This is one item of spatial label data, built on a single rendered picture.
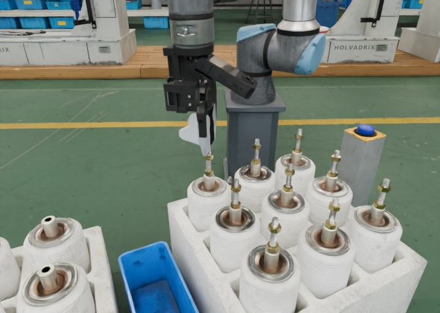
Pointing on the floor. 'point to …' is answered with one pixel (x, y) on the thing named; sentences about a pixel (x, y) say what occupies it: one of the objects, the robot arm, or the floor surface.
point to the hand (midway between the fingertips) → (210, 145)
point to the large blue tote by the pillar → (327, 12)
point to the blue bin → (154, 281)
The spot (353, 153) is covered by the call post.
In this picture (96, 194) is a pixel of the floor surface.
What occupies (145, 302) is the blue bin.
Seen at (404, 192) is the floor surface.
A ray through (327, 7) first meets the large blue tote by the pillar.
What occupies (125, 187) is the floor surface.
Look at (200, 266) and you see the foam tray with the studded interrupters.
